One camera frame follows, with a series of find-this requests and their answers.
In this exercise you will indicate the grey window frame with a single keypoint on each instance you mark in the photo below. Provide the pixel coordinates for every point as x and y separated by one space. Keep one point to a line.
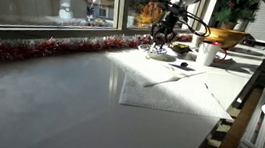
121 5

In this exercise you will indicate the wooden plank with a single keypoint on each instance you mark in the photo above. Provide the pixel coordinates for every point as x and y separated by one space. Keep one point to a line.
232 139

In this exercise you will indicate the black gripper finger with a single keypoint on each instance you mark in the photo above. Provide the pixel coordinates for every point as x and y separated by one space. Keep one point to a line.
168 39
154 32

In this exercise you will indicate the small dark object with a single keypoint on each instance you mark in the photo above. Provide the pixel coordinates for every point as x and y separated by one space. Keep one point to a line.
184 64

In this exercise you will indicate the black popcorn snack bag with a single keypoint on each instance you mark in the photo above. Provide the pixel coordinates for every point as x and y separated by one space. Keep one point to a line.
179 48

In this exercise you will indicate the slim grey utensil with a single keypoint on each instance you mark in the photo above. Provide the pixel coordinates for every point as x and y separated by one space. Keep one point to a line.
172 79

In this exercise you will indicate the red silver tinsel garland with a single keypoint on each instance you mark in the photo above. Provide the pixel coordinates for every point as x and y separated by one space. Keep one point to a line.
58 45

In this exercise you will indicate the patterned paper cup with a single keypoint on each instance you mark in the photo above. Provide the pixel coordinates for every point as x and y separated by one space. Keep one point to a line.
196 40

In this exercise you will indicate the white paper towel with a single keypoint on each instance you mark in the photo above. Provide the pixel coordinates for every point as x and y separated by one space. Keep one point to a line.
176 102

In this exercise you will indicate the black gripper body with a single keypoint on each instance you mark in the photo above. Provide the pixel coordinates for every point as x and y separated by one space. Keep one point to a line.
170 19

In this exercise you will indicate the large wooden bowl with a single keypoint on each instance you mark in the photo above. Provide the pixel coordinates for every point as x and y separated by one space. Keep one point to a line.
225 36

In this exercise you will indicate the white paper sheet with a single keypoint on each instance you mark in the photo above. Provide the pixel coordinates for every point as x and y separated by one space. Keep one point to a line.
139 68

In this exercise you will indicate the white mug red inside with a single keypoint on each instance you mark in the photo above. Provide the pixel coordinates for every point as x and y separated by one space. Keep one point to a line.
207 54

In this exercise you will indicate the white plastic spoon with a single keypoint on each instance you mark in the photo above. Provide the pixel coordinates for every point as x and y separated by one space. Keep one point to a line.
151 47

